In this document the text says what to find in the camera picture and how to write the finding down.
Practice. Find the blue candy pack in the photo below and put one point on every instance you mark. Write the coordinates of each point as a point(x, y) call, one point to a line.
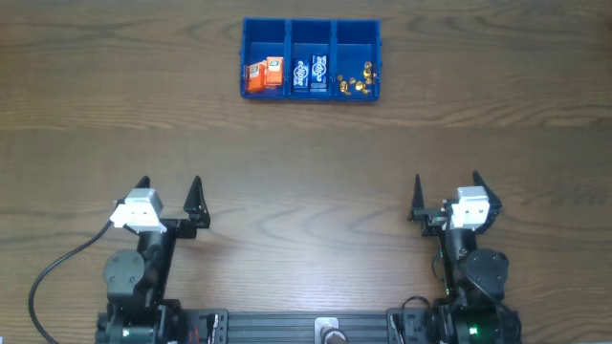
point(300, 74)
point(319, 71)

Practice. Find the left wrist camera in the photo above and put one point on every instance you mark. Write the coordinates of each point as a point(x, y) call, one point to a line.
point(141, 210)

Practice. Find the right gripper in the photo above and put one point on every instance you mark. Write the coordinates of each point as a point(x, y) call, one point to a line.
point(434, 224)

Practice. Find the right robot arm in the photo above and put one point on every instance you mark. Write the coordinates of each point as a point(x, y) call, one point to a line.
point(487, 272)

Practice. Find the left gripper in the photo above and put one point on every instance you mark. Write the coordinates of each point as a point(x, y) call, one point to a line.
point(179, 228)

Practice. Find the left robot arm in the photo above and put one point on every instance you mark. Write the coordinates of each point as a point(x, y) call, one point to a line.
point(153, 267)

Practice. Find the mounting rail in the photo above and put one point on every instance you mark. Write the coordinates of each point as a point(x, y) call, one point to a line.
point(277, 329)

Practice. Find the orange candy box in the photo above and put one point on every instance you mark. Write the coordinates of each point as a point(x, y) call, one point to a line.
point(255, 79)
point(274, 76)

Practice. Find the blue tray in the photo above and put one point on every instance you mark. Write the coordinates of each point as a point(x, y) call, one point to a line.
point(356, 43)

